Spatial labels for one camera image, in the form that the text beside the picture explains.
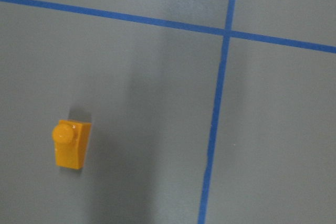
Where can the orange toy block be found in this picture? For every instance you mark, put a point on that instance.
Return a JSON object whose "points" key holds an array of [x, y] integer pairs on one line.
{"points": [[71, 139]]}

